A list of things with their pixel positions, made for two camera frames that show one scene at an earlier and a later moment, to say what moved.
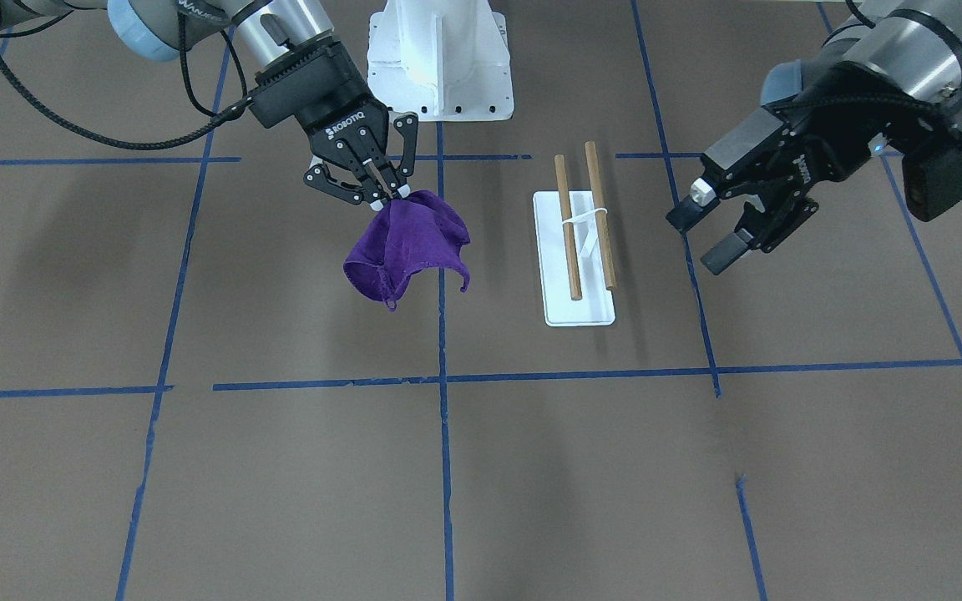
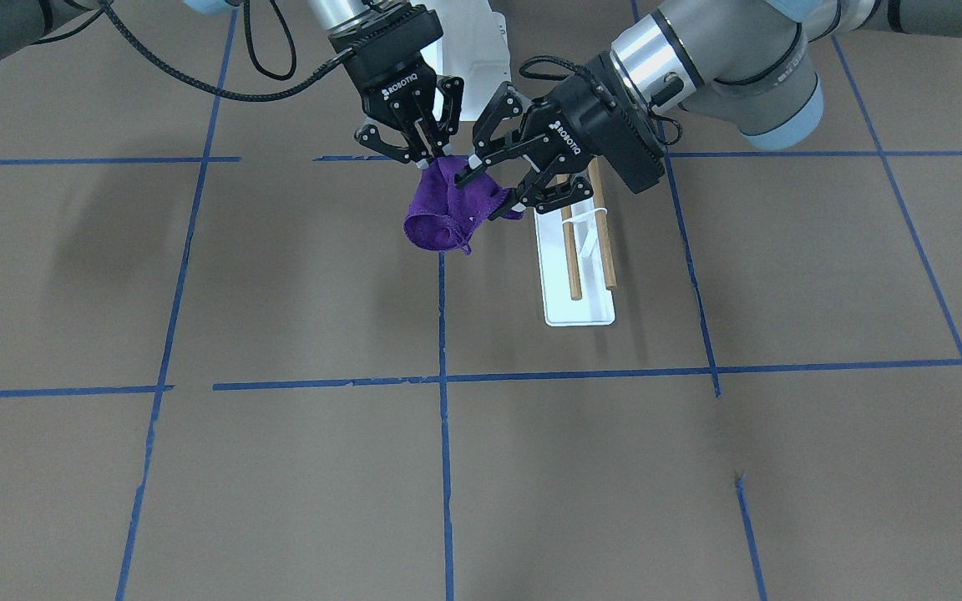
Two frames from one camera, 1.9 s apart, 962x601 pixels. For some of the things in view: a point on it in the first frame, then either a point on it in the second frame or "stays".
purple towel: x=410 y=233 -> x=447 y=216
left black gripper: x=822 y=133 -> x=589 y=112
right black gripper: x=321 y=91 -> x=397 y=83
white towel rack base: x=596 y=305 stays
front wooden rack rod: x=574 y=270 stays
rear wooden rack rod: x=601 y=220 stays
